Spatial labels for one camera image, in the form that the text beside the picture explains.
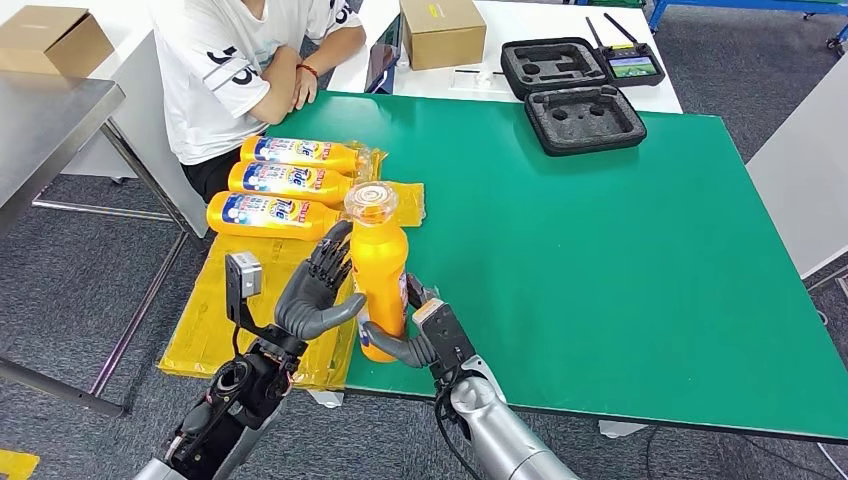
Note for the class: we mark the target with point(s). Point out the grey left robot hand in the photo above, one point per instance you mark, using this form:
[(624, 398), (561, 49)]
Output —
[(311, 295)]

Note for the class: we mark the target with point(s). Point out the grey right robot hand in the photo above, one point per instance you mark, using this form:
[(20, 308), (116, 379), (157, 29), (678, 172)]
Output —
[(404, 348)]

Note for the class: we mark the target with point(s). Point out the person's left hand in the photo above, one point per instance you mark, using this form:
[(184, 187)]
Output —
[(305, 86)]

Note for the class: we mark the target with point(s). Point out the orange detergent bottle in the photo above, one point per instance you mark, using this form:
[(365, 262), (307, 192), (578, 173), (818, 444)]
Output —
[(378, 278), (272, 215), (291, 182), (298, 154)]

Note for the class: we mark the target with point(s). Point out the person's left forearm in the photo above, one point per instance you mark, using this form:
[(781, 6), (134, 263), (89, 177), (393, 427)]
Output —
[(341, 48)]

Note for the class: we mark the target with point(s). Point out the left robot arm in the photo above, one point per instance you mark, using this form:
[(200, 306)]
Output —
[(218, 430)]

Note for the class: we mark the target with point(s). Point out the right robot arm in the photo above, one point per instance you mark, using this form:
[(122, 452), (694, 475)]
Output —
[(503, 437)]

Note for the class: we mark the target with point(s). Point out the person's right forearm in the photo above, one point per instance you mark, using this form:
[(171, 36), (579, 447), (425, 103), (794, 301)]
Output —
[(278, 89)]

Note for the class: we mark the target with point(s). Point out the black tablet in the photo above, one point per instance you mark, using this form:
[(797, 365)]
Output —
[(382, 56)]

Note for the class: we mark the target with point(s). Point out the white paper scrap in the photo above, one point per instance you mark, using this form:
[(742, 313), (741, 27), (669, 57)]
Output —
[(324, 399), (619, 429)]

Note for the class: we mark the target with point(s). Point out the person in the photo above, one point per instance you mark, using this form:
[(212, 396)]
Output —
[(199, 99)]

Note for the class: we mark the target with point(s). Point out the yellow plastic-wrapped cardboard sheet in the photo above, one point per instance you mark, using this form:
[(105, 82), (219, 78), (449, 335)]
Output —
[(205, 331)]

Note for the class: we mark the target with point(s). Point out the cardboard box with yellow sticker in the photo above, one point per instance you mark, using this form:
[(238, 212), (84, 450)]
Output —
[(442, 33)]

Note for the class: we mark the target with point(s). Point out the small clear plastic packet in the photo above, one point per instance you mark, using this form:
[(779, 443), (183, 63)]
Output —
[(474, 81)]

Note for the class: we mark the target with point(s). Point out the black foam-lined case half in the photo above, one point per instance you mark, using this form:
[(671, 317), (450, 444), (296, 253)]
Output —
[(583, 122), (553, 69)]

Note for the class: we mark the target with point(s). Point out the plain cardboard box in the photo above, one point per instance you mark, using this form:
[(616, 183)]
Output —
[(53, 40)]

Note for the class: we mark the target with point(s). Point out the stainless steel table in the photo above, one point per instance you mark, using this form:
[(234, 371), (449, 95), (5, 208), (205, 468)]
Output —
[(46, 132)]

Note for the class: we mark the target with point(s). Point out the remote controller with screen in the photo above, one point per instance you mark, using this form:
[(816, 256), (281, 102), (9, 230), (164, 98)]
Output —
[(632, 67)]

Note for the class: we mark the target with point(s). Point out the yellow floor tape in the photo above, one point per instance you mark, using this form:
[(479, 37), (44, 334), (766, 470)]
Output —
[(16, 465)]

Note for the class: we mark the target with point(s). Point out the blue metal shelf rack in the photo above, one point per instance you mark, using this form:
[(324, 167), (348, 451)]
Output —
[(654, 16)]

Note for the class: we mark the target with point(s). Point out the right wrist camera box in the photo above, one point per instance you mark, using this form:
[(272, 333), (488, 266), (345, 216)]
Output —
[(444, 338)]

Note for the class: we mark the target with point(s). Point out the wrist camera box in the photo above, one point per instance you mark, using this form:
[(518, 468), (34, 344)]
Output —
[(244, 275), (444, 338)]

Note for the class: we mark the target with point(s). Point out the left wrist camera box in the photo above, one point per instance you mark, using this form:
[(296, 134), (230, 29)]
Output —
[(244, 275)]

